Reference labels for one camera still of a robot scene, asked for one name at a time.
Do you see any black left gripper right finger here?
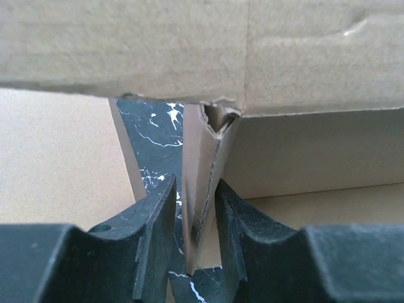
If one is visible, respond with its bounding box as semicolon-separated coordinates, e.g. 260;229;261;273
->
215;180;403;302

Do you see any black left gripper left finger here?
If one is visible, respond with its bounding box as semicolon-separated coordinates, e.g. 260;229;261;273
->
1;176;176;302

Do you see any cardboard box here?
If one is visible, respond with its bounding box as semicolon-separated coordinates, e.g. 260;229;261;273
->
1;1;403;273

